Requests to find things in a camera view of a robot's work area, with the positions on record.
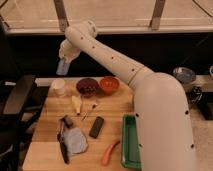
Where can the translucent soft gripper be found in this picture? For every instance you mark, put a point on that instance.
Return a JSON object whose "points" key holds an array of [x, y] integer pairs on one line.
{"points": [[66, 60]]}

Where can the blue sponge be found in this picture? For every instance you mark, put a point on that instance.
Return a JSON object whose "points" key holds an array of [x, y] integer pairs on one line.
{"points": [[63, 68]]}

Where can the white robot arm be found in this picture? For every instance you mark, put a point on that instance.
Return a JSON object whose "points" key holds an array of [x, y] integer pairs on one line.
{"points": [[164, 129]]}

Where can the white paper cup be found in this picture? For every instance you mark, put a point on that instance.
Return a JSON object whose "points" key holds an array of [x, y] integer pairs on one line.
{"points": [[59, 86]]}

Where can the dark purple bowl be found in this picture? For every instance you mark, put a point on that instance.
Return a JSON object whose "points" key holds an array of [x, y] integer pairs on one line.
{"points": [[87, 87]]}

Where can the cream banana toy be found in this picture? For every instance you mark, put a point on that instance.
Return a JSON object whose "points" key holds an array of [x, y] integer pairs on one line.
{"points": [[77, 104]]}

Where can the orange red bowl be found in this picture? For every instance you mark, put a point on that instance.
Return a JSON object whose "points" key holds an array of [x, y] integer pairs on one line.
{"points": [[109, 85]]}

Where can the small wooden spoon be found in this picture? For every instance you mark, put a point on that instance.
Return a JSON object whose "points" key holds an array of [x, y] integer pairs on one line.
{"points": [[89, 111]]}

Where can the black office chair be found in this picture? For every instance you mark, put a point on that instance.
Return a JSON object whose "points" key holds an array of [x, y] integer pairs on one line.
{"points": [[20, 110]]}

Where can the black rectangular block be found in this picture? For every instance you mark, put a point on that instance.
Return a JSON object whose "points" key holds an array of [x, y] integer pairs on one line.
{"points": [[96, 127]]}

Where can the grey blue cloth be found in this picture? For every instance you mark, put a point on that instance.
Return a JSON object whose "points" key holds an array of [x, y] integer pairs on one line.
{"points": [[75, 141]]}

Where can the orange carrot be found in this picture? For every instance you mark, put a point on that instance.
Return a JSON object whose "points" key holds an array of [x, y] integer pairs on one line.
{"points": [[106, 156]]}

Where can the green plastic tray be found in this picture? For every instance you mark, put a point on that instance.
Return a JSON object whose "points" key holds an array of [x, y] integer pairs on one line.
{"points": [[130, 156]]}

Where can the metal bowl on shelf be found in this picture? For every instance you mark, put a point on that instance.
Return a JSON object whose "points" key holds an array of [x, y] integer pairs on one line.
{"points": [[184, 75]]}

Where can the black handled knife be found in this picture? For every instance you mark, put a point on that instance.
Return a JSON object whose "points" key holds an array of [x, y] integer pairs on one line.
{"points": [[63, 146]]}

